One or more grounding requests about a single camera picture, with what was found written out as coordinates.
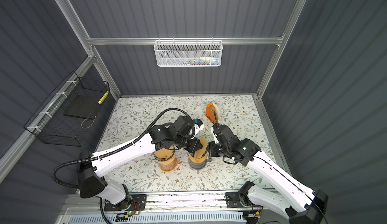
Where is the black flat pad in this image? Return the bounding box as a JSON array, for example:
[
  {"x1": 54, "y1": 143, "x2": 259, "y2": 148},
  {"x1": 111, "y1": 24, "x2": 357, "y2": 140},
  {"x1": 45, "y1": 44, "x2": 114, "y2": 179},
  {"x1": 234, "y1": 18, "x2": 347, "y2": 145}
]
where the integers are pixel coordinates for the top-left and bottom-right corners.
[{"x1": 63, "y1": 95, "x2": 102, "y2": 120}]

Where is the orange glass carafe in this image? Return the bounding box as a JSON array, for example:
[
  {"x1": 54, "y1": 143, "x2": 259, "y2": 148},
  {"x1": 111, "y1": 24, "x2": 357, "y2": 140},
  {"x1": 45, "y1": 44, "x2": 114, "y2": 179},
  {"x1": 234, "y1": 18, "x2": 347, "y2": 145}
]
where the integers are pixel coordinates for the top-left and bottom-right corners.
[{"x1": 158, "y1": 157, "x2": 181, "y2": 172}]

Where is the white wire basket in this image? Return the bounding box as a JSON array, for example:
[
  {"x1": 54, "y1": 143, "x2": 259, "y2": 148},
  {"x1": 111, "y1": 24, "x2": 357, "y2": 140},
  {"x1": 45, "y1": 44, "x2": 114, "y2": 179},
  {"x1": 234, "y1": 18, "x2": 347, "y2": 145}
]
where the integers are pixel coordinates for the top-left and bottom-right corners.
[{"x1": 154, "y1": 40, "x2": 223, "y2": 67}]

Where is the orange coffee filter box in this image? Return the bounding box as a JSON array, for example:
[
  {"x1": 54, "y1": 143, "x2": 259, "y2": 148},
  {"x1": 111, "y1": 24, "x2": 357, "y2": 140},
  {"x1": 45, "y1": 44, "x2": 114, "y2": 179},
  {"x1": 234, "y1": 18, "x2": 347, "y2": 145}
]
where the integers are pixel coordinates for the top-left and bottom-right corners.
[{"x1": 205, "y1": 103, "x2": 221, "y2": 124}]

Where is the grey glass dripper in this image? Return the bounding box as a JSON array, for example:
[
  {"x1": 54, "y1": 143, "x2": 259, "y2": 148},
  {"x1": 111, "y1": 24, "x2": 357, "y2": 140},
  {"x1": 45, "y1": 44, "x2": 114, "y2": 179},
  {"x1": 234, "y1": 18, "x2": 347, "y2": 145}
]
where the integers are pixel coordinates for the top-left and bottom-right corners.
[{"x1": 153, "y1": 148, "x2": 175, "y2": 165}]

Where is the yellow marker pen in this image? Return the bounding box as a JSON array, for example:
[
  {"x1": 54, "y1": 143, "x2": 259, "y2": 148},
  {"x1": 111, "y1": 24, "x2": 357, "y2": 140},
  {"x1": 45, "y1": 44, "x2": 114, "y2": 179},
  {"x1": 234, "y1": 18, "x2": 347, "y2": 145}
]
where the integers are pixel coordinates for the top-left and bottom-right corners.
[{"x1": 98, "y1": 91, "x2": 109, "y2": 105}]

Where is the black wire basket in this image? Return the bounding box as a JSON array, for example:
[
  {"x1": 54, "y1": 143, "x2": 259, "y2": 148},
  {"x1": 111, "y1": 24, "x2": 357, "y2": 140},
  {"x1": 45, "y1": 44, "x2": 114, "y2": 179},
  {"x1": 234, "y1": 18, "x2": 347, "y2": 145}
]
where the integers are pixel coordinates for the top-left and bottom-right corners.
[{"x1": 24, "y1": 73, "x2": 110, "y2": 147}]

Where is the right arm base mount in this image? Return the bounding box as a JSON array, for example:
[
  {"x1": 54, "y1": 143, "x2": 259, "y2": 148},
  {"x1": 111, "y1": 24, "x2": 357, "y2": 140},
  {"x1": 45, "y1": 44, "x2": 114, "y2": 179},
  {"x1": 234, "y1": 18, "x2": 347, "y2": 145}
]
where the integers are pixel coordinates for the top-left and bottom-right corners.
[{"x1": 225, "y1": 191, "x2": 262, "y2": 208}]

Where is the green glass dripper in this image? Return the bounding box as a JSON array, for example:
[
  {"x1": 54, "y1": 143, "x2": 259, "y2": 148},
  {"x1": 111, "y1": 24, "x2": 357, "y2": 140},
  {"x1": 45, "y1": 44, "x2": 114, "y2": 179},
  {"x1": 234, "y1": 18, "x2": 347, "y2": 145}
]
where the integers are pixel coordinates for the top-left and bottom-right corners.
[{"x1": 188, "y1": 148, "x2": 207, "y2": 163}]

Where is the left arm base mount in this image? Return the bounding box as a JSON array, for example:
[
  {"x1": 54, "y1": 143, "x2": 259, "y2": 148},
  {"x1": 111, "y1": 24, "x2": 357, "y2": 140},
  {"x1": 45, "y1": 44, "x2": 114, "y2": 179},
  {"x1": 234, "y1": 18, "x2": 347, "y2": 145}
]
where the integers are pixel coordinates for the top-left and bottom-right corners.
[{"x1": 103, "y1": 194, "x2": 147, "y2": 211}]

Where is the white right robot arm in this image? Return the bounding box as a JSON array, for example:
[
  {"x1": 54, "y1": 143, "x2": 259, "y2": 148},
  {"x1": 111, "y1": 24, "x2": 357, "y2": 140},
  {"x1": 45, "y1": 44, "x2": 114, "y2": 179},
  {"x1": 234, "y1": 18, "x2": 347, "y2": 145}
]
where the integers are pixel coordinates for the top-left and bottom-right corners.
[{"x1": 207, "y1": 123, "x2": 329, "y2": 224}]

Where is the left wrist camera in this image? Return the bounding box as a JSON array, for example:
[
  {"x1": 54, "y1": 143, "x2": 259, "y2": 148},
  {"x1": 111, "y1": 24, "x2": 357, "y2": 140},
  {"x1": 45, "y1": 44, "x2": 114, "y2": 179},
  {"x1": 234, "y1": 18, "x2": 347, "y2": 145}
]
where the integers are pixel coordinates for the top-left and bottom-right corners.
[{"x1": 193, "y1": 119, "x2": 205, "y2": 136}]

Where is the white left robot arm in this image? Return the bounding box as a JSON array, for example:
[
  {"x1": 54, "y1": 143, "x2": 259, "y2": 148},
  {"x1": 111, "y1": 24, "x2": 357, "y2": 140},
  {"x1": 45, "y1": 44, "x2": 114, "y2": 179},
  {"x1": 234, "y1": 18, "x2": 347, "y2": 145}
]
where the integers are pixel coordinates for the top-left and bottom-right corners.
[{"x1": 77, "y1": 116, "x2": 204, "y2": 205}]

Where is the black corrugated cable conduit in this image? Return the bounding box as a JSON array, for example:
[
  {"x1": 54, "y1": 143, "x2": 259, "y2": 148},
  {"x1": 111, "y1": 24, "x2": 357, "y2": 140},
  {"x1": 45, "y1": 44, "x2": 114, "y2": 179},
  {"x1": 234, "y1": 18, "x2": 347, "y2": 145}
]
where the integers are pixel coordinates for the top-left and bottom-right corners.
[{"x1": 50, "y1": 108, "x2": 194, "y2": 224}]

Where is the grey glass carafe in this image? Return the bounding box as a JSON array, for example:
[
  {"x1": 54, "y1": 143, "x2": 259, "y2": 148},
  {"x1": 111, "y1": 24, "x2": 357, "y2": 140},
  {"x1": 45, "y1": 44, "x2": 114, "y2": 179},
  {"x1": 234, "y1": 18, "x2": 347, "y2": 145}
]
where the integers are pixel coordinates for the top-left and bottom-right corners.
[{"x1": 188, "y1": 158, "x2": 212, "y2": 170}]

